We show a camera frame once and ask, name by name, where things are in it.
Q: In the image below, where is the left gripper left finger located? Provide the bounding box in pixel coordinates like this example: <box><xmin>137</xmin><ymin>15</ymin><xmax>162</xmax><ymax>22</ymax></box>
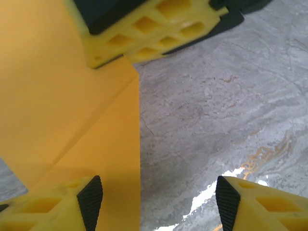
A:
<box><xmin>0</xmin><ymin>175</ymin><xmax>104</xmax><ymax>231</ymax></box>

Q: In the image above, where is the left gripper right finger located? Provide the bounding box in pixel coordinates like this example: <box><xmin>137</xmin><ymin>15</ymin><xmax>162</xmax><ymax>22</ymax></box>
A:
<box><xmin>215</xmin><ymin>175</ymin><xmax>308</xmax><ymax>231</ymax></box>

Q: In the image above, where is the yellow paper sheet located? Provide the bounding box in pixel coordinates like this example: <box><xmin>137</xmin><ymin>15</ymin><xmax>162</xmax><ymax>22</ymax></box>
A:
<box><xmin>0</xmin><ymin>0</ymin><xmax>141</xmax><ymax>231</ymax></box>

